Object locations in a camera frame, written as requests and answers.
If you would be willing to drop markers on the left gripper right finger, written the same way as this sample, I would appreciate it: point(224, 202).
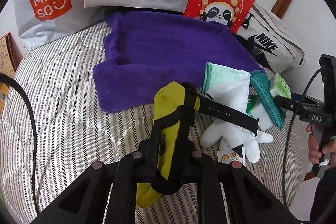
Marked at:
point(185, 115)

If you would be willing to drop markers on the purple towel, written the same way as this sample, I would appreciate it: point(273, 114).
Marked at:
point(147, 50)

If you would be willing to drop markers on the green white packet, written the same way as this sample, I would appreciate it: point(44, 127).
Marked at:
point(252, 99)

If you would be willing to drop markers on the white Nike waist bag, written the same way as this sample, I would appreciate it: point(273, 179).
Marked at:
point(264, 31)

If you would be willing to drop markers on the mint green microfiber cloth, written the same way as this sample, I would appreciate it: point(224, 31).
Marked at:
point(216, 74)

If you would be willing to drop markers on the green cassette tissue pack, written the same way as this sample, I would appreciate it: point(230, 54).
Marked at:
point(279, 87)

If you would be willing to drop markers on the red framed box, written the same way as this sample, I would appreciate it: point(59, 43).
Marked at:
point(10, 56)

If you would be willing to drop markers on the person right hand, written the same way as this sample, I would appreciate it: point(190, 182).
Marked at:
point(315, 154)

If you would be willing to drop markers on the teal ribbed sponge cloth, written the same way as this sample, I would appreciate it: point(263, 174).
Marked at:
point(261, 84)

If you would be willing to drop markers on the white Miniso plastic bag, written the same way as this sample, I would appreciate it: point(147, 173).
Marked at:
point(43, 21)

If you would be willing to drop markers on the small snack sachet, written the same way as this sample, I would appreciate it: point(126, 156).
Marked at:
point(228, 155)

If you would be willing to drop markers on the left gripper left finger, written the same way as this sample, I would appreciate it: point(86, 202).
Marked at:
point(155, 150)

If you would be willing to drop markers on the white sponge block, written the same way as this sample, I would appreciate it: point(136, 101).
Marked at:
point(258, 112)

